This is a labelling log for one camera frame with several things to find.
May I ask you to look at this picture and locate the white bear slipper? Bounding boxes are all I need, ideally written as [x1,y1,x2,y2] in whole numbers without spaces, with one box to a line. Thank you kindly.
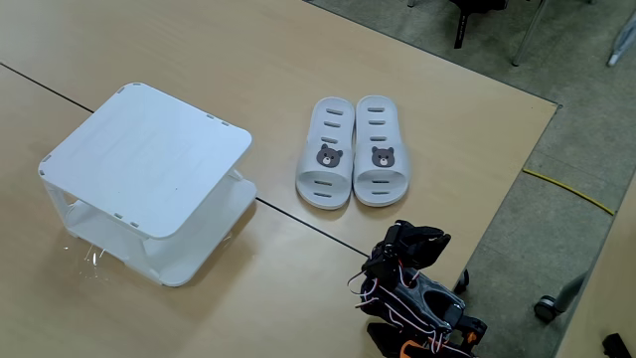
[352,94,411,208]
[295,95,357,211]

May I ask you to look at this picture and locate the white two-tier plastic box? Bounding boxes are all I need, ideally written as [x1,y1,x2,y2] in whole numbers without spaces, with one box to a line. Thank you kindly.
[38,82,258,288]

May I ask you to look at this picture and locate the black caster wheel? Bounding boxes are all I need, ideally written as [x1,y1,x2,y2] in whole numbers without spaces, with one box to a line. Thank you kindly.
[452,268,471,295]

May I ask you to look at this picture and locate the grey caster wheel with leg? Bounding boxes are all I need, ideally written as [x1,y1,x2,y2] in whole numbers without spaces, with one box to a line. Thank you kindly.
[533,271,590,324]

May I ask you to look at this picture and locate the black floor object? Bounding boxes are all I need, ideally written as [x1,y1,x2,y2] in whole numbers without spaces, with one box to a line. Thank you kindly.
[601,332,633,358]

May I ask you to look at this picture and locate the metal chair leg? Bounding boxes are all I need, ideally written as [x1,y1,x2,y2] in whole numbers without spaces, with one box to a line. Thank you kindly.
[511,0,549,68]

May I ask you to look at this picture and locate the black chair base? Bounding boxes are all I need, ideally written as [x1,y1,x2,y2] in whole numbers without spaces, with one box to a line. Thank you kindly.
[448,0,509,51]

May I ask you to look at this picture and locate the grey folded umbrella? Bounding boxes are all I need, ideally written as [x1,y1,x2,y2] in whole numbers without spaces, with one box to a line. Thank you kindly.
[606,8,636,68]

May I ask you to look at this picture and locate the yellow floor cable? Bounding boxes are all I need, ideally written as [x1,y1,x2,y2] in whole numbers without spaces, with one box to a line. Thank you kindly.
[522,168,617,217]

